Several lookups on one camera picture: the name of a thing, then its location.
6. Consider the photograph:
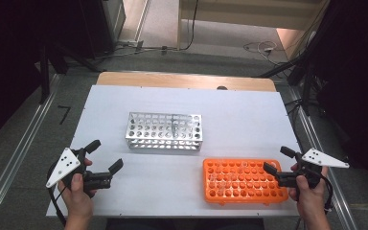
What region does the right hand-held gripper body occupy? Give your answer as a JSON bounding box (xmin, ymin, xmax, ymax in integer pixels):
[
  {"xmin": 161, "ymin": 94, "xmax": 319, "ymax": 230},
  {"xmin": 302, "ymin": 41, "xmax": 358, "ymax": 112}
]
[{"xmin": 276, "ymin": 147, "xmax": 351, "ymax": 190}]

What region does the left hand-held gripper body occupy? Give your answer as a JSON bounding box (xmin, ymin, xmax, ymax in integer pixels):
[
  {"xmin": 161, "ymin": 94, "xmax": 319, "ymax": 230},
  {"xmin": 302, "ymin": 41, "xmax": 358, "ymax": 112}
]
[{"xmin": 45, "ymin": 147, "xmax": 113, "ymax": 195}]

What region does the orange plastic test tube rack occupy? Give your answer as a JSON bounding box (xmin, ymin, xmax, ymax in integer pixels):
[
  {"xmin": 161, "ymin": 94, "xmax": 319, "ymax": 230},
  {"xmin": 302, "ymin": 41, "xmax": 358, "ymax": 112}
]
[{"xmin": 202, "ymin": 158, "xmax": 289, "ymax": 205}]

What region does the silver metal test tube rack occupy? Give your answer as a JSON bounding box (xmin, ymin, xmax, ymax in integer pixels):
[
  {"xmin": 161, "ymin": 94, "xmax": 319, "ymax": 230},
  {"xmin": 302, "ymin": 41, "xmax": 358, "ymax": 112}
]
[{"xmin": 125, "ymin": 111, "xmax": 203, "ymax": 151}]

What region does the cluster of clear test tubes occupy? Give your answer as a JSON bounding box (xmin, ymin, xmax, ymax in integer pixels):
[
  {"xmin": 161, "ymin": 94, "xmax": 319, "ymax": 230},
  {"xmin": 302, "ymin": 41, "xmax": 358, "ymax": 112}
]
[{"xmin": 209, "ymin": 159, "xmax": 248, "ymax": 196}]

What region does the person's left hand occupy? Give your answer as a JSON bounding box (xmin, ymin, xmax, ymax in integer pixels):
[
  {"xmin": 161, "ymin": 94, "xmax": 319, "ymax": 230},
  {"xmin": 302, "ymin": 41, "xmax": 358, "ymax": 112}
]
[{"xmin": 57, "ymin": 172, "xmax": 99, "ymax": 220}]

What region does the person's right hand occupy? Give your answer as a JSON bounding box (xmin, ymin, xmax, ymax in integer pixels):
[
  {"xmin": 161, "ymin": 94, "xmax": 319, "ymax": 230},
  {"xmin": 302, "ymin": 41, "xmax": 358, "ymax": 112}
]
[{"xmin": 288, "ymin": 162, "xmax": 331, "ymax": 219}]

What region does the black metal stand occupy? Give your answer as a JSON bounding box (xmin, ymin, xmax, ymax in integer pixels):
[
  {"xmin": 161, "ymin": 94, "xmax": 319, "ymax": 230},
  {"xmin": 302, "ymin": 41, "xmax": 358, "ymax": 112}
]
[
  {"xmin": 38, "ymin": 41, "xmax": 104, "ymax": 104},
  {"xmin": 258, "ymin": 47, "xmax": 315, "ymax": 117}
]

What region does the black curtain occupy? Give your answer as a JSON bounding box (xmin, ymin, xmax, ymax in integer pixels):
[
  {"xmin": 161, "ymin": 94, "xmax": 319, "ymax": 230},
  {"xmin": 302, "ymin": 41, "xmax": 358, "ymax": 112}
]
[
  {"xmin": 0, "ymin": 0, "xmax": 87, "ymax": 150},
  {"xmin": 310, "ymin": 0, "xmax": 368, "ymax": 199}
]

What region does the wooden table edge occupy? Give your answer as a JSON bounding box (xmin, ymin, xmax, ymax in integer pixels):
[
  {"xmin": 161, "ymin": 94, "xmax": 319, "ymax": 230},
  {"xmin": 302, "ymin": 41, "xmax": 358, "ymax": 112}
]
[{"xmin": 95, "ymin": 71, "xmax": 277, "ymax": 93}]

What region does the grey power strip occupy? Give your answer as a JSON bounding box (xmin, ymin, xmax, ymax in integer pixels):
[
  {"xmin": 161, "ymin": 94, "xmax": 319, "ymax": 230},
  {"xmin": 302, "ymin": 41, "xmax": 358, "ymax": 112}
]
[{"xmin": 118, "ymin": 39, "xmax": 145, "ymax": 52}]

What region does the light wooden panel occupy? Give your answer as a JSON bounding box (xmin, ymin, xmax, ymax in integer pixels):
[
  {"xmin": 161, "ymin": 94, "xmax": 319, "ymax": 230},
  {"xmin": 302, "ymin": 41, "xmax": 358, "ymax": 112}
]
[{"xmin": 276, "ymin": 28, "xmax": 303, "ymax": 61}]

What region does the dark cabinet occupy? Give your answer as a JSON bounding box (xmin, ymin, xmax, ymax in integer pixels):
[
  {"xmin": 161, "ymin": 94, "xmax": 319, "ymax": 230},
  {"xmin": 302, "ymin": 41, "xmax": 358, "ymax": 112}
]
[{"xmin": 80, "ymin": 0, "xmax": 127, "ymax": 59}]

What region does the light wooden furniture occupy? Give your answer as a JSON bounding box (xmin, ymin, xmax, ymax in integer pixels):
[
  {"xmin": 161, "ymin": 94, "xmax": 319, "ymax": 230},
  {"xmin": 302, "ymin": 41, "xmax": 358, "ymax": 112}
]
[{"xmin": 176, "ymin": 0, "xmax": 330, "ymax": 51}]

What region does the right hand-held gripper cable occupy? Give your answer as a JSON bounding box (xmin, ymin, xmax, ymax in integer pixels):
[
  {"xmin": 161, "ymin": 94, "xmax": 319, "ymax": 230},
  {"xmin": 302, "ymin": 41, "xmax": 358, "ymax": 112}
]
[{"xmin": 319, "ymin": 171, "xmax": 334, "ymax": 215}]

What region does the hand-held gripper cable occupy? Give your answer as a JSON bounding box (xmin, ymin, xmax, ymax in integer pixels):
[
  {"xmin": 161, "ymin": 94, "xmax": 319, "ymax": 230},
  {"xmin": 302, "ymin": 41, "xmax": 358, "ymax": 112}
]
[
  {"xmin": 46, "ymin": 161, "xmax": 68, "ymax": 226},
  {"xmin": 319, "ymin": 171, "xmax": 334, "ymax": 215}
]

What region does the left hand-held gripper cable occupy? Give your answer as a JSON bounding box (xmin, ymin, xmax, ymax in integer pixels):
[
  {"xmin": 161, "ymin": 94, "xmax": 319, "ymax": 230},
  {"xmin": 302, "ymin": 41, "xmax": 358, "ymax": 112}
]
[{"xmin": 46, "ymin": 161, "xmax": 68, "ymax": 226}]

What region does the metal floor rail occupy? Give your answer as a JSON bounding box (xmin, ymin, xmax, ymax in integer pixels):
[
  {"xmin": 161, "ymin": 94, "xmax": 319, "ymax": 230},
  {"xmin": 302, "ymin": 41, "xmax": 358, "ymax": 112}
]
[
  {"xmin": 287, "ymin": 84, "xmax": 360, "ymax": 230},
  {"xmin": 0, "ymin": 74, "xmax": 63, "ymax": 224}
]

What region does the black floor cable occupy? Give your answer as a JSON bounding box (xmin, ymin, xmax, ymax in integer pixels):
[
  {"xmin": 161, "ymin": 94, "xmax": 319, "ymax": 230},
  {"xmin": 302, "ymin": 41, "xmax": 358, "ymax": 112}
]
[{"xmin": 284, "ymin": 98, "xmax": 305, "ymax": 116}]

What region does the white floor cable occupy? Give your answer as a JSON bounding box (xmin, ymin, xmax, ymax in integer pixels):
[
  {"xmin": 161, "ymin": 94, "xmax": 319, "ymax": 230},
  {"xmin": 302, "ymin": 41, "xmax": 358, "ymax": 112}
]
[{"xmin": 242, "ymin": 40, "xmax": 280, "ymax": 58}]

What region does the black hanging cable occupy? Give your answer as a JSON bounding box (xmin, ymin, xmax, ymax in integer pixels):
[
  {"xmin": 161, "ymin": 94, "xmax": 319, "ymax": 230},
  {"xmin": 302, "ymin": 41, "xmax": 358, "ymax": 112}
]
[{"xmin": 179, "ymin": 0, "xmax": 200, "ymax": 52}]

